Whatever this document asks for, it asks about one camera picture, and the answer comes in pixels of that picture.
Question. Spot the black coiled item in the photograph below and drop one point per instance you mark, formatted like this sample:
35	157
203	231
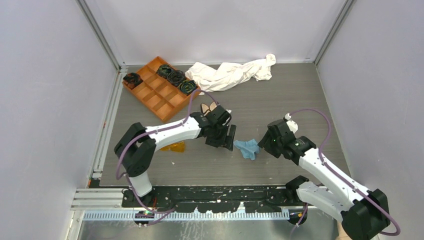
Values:
176	77
187	87
164	71
132	80

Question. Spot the blue cleaning cloth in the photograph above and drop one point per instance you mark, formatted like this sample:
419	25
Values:
248	149

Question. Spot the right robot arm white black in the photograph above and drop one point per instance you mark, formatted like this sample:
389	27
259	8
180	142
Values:
362	213

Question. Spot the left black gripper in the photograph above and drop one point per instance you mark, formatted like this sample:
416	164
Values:
221	142

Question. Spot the white slotted cable duct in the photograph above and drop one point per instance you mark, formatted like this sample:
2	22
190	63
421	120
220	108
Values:
134	215

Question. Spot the black coiled item far left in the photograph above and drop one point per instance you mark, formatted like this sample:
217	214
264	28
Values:
132	80

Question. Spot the aluminium frame rail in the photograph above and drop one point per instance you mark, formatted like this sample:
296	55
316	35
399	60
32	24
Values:
102	198

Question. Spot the orange compartment tray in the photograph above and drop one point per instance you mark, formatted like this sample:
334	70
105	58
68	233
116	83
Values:
161	97

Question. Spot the black glasses case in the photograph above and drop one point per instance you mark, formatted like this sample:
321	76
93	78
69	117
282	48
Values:
205	109

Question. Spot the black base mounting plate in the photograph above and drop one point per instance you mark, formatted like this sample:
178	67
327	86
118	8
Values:
217	199

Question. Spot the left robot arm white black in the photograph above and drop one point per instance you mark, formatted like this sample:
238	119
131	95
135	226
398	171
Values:
135	150

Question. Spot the black coiled item right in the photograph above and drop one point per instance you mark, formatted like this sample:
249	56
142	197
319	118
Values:
187	87

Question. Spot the white crumpled cloth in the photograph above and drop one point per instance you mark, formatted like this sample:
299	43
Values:
229	75

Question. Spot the black coiled item middle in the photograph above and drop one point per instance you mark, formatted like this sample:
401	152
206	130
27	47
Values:
176	77

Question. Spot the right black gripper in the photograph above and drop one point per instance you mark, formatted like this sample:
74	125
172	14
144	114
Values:
265	142

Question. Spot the orange sunglasses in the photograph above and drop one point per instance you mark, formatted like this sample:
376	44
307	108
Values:
175	147

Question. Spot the beige cloth bottom right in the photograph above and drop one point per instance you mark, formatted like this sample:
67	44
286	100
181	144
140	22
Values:
342	236

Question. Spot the black coiled item top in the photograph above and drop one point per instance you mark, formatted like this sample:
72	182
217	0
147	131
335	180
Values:
164	71

